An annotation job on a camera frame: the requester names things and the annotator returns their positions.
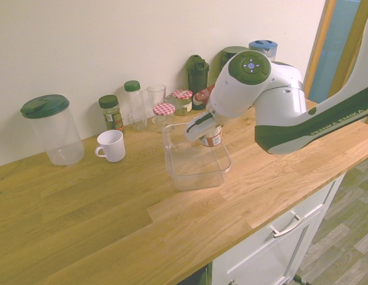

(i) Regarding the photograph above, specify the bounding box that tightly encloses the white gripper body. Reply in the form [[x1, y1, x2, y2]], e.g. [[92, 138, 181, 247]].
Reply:
[[184, 112, 222, 144]]

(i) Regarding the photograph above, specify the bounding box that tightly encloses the red white cereal cup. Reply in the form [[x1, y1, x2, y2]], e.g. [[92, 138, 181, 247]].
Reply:
[[192, 84, 223, 148]]

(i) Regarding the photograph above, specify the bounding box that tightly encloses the clear rectangular plastic container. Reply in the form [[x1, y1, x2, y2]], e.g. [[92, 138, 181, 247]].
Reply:
[[162, 121, 234, 192]]

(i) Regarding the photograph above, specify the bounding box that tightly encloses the labelled jar red checkered lid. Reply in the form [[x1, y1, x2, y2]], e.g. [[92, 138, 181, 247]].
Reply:
[[172, 89, 193, 117]]

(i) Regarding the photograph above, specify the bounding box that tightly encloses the empty jar red checkered lid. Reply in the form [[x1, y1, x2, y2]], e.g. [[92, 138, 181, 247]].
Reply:
[[152, 103, 176, 134]]

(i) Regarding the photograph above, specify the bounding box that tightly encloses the dark green shaker bottle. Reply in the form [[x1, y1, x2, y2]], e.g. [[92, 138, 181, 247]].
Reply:
[[185, 54, 210, 111]]

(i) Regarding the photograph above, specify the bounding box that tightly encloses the tall clear drinking glass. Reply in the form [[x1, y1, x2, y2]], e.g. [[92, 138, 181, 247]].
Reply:
[[147, 84, 167, 119]]

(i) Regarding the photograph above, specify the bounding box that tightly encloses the clear bottle green cap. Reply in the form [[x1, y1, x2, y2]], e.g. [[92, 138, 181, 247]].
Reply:
[[123, 80, 148, 132]]

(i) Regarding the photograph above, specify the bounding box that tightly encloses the dark Vega Sport tub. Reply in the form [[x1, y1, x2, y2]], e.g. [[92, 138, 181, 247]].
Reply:
[[220, 46, 250, 71]]

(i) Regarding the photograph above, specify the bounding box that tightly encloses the white ceramic mug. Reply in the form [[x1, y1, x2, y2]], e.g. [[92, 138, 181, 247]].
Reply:
[[94, 129, 126, 163]]

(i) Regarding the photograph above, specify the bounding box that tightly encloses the spice jar dark green lid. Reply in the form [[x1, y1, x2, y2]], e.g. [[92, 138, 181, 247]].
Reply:
[[98, 94, 126, 134]]

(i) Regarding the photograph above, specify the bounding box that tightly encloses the clear pitcher blue lid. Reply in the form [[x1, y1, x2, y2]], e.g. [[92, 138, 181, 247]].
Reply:
[[248, 40, 279, 62]]

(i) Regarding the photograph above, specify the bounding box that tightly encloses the large clear canister green lid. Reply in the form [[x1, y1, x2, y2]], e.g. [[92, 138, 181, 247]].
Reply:
[[20, 94, 85, 167]]

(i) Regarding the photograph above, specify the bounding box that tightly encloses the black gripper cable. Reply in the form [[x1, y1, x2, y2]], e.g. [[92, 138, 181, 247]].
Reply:
[[193, 113, 214, 126]]

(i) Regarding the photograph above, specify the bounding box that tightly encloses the white drawer handle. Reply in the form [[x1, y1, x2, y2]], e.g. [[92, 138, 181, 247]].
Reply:
[[269, 211, 305, 239]]

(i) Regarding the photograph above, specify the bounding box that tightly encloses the white drawer with handle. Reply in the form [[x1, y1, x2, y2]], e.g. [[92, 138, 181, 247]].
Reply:
[[212, 173, 353, 285]]

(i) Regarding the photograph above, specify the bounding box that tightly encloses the wooden door frame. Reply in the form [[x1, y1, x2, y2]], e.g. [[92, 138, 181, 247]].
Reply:
[[302, 0, 368, 103]]

